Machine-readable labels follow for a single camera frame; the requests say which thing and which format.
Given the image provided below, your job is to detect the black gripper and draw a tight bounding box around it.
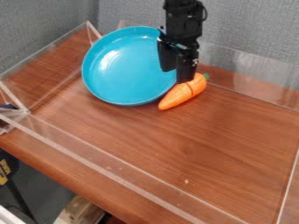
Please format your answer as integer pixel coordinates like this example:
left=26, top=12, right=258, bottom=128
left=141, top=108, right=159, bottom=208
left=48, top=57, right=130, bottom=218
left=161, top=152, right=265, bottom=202
left=158, top=0, right=206, bottom=83

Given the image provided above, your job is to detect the orange toy carrot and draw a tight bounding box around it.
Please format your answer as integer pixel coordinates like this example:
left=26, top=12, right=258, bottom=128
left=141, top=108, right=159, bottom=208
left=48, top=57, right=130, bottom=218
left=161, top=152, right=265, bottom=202
left=158, top=73, right=210, bottom=110

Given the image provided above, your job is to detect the blue plate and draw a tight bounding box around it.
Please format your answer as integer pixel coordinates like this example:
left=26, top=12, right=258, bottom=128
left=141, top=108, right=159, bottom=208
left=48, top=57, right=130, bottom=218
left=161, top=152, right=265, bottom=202
left=82, top=26, right=177, bottom=106

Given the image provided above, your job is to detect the black yellow clamp tool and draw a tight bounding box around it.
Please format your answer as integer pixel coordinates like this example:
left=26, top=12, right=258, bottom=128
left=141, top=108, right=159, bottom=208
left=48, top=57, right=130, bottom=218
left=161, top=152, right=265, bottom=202
left=0, top=104, right=19, bottom=187

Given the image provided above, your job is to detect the wooden crate under table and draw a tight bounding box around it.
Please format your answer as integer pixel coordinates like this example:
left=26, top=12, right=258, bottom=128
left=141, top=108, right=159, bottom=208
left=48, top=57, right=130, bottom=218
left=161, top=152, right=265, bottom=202
left=54, top=196, right=106, bottom=224

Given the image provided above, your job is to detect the black cable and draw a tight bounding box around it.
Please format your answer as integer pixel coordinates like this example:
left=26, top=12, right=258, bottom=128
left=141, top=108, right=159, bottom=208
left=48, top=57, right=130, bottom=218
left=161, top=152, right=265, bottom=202
left=199, top=3, right=210, bottom=23

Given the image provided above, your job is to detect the clear acrylic enclosure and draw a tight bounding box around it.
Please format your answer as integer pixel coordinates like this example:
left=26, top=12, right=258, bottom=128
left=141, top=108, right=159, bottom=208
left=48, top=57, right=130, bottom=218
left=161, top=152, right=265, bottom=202
left=0, top=24, right=299, bottom=224

